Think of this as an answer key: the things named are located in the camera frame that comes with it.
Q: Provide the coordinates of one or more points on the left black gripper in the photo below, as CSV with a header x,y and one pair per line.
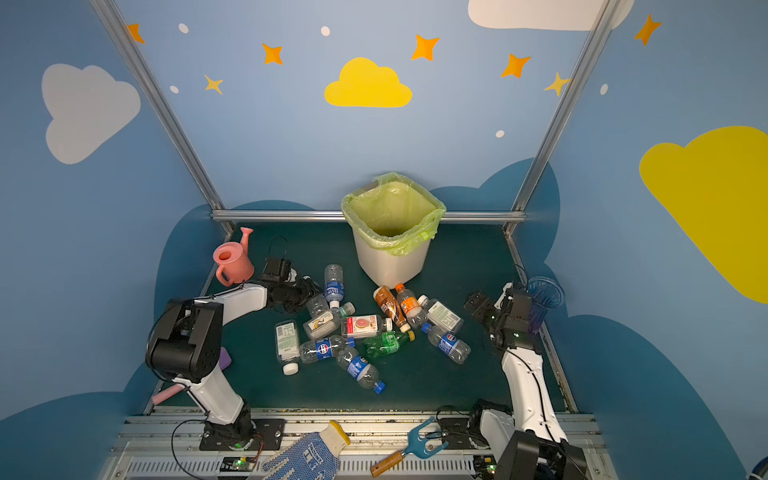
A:
x,y
305,291

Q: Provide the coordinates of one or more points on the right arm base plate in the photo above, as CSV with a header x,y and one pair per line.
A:
x,y
455,432

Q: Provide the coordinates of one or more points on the pepsi bottle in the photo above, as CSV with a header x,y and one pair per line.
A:
x,y
448,343
324,348

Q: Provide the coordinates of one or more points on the blue white work glove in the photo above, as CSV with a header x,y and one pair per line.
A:
x,y
315,455

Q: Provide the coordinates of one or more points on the clear bottle green cap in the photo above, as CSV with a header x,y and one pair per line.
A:
x,y
329,320

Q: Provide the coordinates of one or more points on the left circuit board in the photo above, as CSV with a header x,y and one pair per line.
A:
x,y
238,464

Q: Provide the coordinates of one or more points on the pink watering can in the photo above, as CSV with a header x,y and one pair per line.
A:
x,y
234,265

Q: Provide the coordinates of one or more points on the circuit board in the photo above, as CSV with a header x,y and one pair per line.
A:
x,y
238,464
484,468

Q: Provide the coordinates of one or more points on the clear bottle blue cap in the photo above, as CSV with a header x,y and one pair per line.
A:
x,y
360,369

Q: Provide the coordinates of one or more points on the purple blue glass vase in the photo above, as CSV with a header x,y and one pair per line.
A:
x,y
546,294

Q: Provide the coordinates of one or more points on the green soda bottle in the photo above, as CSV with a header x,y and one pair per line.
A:
x,y
386,343

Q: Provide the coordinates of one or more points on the bottle orange cap orange label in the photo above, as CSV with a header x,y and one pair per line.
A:
x,y
410,306

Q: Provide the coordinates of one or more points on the green bin liner bag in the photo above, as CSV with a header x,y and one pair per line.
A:
x,y
393,214

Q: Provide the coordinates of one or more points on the right circuit board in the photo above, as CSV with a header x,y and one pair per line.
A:
x,y
484,468

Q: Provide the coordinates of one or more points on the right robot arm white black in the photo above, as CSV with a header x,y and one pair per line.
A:
x,y
525,439

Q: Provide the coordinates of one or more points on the blue garden hand rake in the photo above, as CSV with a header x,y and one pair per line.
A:
x,y
424,441

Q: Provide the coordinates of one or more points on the white trash bin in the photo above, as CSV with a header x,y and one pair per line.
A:
x,y
388,270

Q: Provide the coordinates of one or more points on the brown tea bottle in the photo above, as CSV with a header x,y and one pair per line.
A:
x,y
390,307

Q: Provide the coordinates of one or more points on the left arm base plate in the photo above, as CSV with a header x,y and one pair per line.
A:
x,y
244,435

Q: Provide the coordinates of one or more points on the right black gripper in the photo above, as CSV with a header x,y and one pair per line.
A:
x,y
483,309

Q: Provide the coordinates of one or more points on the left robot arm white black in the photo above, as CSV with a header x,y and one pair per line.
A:
x,y
184,348

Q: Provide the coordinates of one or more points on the bottle red pink label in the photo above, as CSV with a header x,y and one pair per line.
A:
x,y
361,327

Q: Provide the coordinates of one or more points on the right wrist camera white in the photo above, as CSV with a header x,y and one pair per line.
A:
x,y
506,297

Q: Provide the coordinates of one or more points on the clear bottle blue label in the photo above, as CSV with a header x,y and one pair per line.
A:
x,y
333,285

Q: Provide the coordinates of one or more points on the clear bottle white cap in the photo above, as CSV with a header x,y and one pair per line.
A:
x,y
317,306

